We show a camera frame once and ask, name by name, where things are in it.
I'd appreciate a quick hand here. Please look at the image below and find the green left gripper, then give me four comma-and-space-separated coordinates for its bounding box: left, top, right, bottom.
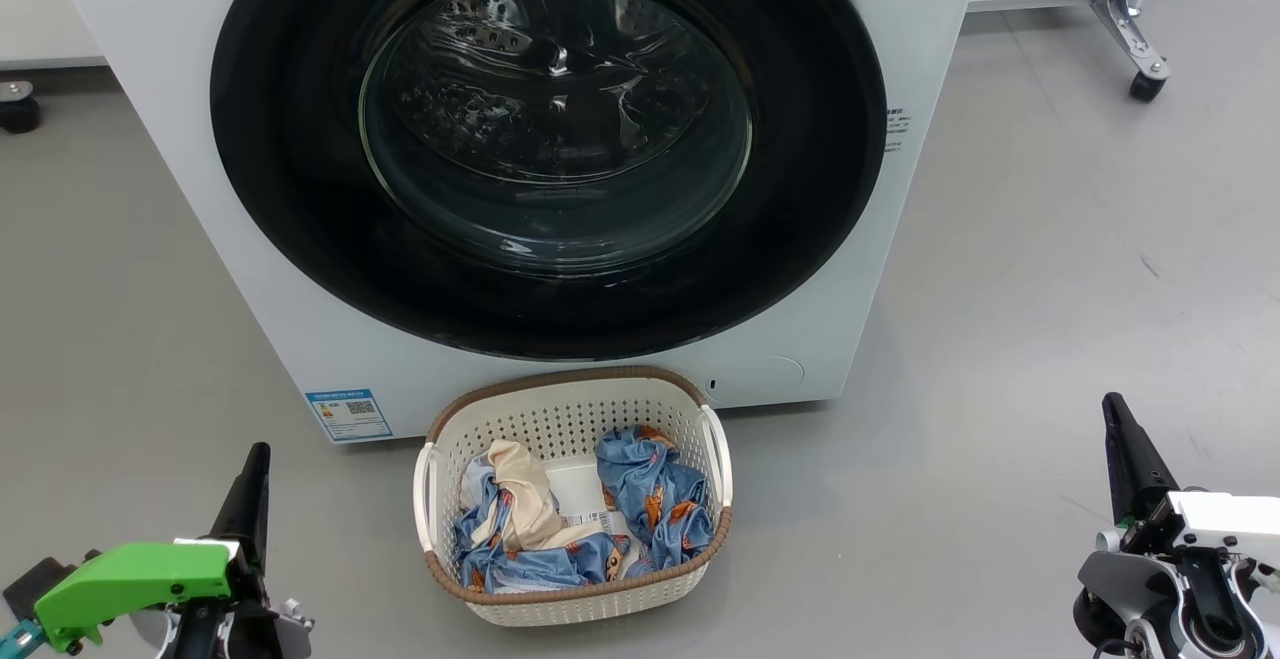
33, 442, 272, 652

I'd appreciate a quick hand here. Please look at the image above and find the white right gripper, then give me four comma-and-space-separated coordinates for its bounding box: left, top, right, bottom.
1096, 392, 1280, 565

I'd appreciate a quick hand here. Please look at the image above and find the blue garment with cream lining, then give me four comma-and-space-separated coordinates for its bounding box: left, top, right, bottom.
455, 439, 641, 595

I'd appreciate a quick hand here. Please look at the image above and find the black round glass washer door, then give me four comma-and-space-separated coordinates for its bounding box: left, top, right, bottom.
210, 0, 889, 362

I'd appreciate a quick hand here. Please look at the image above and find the white front-load washing machine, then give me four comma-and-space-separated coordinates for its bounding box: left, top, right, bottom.
40, 0, 986, 445

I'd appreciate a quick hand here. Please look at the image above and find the blue energy label sticker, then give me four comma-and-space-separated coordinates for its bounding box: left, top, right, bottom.
305, 388, 394, 443

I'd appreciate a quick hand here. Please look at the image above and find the cream basket with brown rim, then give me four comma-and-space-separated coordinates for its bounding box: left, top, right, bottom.
413, 366, 734, 628

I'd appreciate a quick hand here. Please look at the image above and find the white basket label sticker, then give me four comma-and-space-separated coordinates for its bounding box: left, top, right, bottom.
560, 507, 626, 540

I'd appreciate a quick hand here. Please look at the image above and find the black caster wheel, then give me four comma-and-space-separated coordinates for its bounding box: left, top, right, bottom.
0, 79, 42, 135

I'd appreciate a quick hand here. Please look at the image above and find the metal frame leg with caster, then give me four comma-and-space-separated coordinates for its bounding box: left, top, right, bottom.
1090, 0, 1171, 103

